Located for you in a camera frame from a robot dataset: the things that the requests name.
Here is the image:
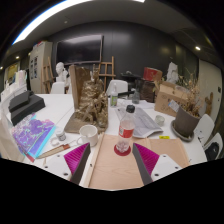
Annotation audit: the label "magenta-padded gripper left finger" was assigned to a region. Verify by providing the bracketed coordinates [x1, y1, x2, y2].
[43, 142, 92, 185]

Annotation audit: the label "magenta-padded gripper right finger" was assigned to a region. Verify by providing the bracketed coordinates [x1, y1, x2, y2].
[132, 142, 183, 186]

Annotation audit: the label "clear red-labelled drink bottle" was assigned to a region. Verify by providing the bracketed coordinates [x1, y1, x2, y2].
[114, 104, 137, 154]

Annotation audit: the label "small white-lidded paint jar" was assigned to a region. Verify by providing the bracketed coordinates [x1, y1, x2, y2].
[55, 129, 67, 142]

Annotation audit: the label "white ceramic mug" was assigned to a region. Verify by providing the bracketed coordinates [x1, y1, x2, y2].
[76, 124, 99, 148]

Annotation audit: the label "flat round red coaster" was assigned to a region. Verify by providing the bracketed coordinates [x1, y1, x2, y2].
[113, 143, 133, 157]

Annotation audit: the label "light wooden drawing board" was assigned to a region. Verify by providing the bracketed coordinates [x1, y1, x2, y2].
[83, 133, 190, 191]

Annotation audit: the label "small clear glass jar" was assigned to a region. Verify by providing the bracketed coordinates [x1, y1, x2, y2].
[154, 114, 166, 127]

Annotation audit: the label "purple and blue colourful print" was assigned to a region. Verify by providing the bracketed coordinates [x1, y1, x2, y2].
[11, 116, 57, 161]

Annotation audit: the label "dried plant in dark pot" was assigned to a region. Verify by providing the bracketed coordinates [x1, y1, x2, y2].
[170, 69, 204, 143]

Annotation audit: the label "golden sculpture on wooden base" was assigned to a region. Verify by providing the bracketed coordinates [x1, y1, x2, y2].
[64, 64, 110, 134]

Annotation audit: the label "black backpack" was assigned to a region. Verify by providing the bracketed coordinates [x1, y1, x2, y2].
[204, 142, 221, 161]

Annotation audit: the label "brown cardboard box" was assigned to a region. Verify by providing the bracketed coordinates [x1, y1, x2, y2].
[154, 81, 185, 118]

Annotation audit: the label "large black flat box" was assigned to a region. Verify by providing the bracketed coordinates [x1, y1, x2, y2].
[10, 94, 47, 127]

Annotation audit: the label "dark brown box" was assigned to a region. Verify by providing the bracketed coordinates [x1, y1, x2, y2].
[134, 78, 158, 103]

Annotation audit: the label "green-labelled clear bottle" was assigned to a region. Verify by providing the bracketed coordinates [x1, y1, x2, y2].
[109, 82, 119, 108]

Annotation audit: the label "white canvas stack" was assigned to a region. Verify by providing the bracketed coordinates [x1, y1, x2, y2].
[0, 69, 28, 160]

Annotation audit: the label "small black flat box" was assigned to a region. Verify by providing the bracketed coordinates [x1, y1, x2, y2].
[8, 90, 34, 113]

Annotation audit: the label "white chairs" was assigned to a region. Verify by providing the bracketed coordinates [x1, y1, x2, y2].
[49, 79, 224, 161]

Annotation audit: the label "wooden figure statue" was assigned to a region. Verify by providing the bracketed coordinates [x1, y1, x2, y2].
[204, 92, 214, 116]

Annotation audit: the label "red box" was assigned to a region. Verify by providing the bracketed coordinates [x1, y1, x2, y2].
[143, 66, 163, 82]

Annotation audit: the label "white plaster bust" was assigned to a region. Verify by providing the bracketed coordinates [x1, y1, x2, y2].
[54, 61, 69, 84]

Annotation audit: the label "wooden easel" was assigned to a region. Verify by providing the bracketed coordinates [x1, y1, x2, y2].
[97, 55, 117, 92]
[40, 56, 54, 94]

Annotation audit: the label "white plaster statue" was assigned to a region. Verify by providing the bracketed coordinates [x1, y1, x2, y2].
[166, 61, 179, 84]

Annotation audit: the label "white cabinet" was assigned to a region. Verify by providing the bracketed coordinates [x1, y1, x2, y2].
[29, 40, 54, 94]

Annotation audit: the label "round ceiling spotlights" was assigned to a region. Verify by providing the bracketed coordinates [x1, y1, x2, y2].
[0, 45, 202, 69]

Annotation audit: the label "long ceiling light strip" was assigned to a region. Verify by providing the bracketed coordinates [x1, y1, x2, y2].
[12, 0, 146, 46]

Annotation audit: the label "black wall screen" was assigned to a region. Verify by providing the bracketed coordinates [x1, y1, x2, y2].
[55, 34, 104, 66]

